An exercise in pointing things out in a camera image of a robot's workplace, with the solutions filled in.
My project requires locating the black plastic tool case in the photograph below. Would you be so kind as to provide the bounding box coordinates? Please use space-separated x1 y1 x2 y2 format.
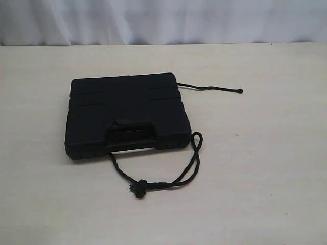
64 73 192 160

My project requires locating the black braided rope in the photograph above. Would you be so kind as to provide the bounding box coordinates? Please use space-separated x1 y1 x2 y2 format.
108 82 244 201

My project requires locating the white backdrop curtain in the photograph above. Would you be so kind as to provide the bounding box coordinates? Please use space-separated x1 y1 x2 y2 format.
1 1 326 46

